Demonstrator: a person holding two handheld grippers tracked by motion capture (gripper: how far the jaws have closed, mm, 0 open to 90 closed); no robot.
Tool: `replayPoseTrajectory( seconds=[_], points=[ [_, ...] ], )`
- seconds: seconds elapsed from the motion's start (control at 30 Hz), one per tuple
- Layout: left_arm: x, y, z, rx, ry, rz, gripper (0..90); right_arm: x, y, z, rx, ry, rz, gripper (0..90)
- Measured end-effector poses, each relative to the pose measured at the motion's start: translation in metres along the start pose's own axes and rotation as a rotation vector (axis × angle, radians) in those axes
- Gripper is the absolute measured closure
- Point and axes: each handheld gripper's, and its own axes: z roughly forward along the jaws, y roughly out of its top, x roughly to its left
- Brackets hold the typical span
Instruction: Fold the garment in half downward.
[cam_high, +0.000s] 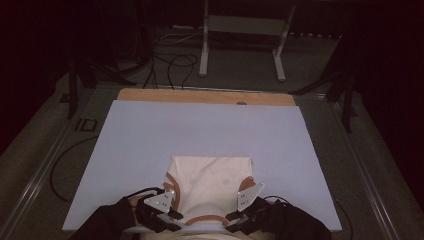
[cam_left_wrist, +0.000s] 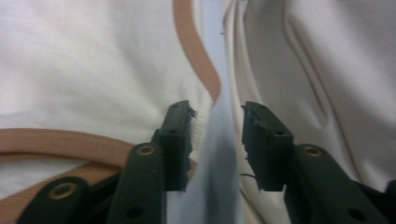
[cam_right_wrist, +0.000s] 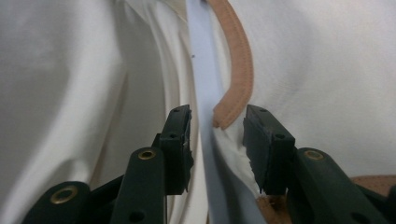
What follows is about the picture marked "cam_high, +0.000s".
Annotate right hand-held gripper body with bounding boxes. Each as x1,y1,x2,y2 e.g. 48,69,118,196
236,182,268,228

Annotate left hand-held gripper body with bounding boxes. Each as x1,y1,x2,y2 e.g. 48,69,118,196
135,189,177,234

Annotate cream baby bodysuit brown trim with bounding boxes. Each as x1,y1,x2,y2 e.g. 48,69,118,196
162,155,257,232

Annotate person's left hand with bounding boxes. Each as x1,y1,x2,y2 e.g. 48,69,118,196
127,193,155,208

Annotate light blue board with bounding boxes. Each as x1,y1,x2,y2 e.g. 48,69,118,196
62,99,343,234

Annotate black metal stand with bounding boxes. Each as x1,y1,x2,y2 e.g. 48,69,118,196
59,54,138,120
288,33,358,134

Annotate white metal stand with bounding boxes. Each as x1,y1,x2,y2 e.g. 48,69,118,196
198,0,297,83

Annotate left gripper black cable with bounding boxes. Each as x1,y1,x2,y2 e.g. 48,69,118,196
125,186,165,200

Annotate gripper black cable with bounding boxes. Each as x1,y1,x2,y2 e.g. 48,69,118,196
125,186,165,200
262,195,292,205

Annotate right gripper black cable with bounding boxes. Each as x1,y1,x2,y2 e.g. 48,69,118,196
262,195,292,205

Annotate black floor cable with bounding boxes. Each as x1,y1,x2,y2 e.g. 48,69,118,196
49,135,100,204
334,199,354,240

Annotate black rectangular floor bracket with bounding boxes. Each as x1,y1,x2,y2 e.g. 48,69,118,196
74,117,99,133

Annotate aluminium frame rail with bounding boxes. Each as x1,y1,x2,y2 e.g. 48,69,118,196
328,96,424,240
0,87,98,240

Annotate looped black cable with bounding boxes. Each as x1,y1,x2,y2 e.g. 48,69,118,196
165,53,200,90

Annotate white cable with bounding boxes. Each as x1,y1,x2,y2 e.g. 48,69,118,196
154,29,204,46

